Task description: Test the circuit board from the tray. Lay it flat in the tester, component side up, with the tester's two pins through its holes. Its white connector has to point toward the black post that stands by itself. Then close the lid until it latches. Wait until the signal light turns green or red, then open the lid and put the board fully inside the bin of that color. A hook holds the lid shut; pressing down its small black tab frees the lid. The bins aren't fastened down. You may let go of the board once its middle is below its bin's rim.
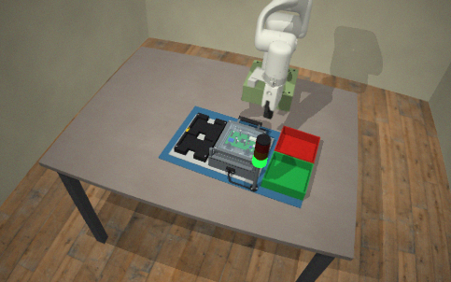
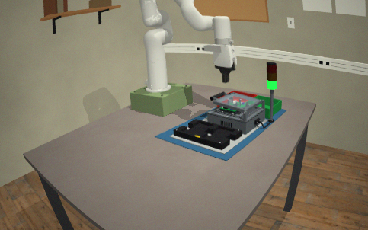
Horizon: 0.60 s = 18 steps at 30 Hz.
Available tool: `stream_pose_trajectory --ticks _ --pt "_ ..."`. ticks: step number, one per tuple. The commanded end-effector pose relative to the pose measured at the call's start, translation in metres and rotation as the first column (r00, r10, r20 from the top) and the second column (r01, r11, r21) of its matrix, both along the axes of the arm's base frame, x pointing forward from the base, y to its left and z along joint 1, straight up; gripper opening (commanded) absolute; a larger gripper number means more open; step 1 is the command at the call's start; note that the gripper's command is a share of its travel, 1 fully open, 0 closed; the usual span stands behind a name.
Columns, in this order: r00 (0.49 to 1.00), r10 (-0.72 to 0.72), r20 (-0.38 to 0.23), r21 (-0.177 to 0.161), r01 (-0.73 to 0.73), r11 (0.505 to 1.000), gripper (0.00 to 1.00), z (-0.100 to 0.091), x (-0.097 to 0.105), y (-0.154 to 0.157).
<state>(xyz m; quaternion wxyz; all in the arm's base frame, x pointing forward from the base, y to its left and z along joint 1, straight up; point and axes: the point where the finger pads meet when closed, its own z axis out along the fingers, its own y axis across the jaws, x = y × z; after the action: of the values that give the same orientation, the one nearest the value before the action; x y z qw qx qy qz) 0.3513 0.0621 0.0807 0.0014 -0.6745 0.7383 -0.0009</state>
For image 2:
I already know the green bin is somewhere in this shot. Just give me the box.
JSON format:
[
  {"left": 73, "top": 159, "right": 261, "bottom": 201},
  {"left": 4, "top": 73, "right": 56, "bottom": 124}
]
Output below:
[{"left": 254, "top": 95, "right": 282, "bottom": 119}]

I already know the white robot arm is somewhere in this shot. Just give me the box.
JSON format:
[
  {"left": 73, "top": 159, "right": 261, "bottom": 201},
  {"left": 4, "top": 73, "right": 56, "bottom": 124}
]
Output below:
[{"left": 139, "top": 0, "right": 234, "bottom": 92}]

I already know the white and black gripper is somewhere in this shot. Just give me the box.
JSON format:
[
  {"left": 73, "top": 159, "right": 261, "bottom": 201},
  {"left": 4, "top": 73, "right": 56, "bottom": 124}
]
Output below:
[{"left": 213, "top": 44, "right": 237, "bottom": 83}]

